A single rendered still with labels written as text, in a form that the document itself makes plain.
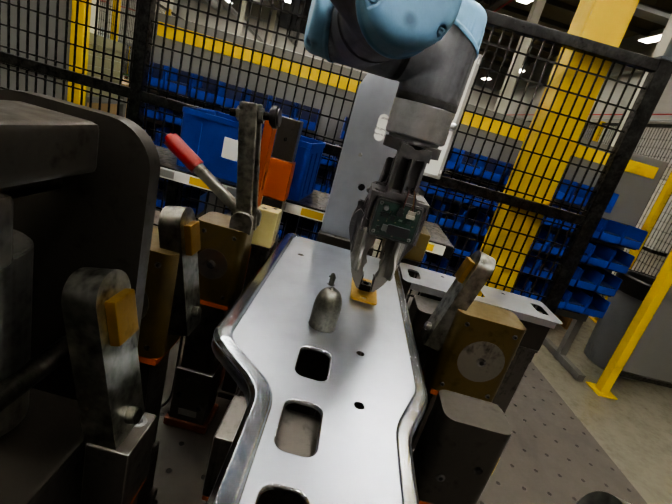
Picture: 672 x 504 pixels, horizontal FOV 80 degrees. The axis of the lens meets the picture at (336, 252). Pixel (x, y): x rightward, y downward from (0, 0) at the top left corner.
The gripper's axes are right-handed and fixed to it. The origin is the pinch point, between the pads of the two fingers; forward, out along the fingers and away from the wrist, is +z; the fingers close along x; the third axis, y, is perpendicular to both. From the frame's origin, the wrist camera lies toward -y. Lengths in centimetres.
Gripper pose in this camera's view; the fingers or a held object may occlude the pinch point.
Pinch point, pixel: (367, 279)
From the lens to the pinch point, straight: 58.5
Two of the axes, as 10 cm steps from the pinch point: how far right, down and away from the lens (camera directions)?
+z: -2.6, 9.1, 3.3
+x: 9.6, 2.7, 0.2
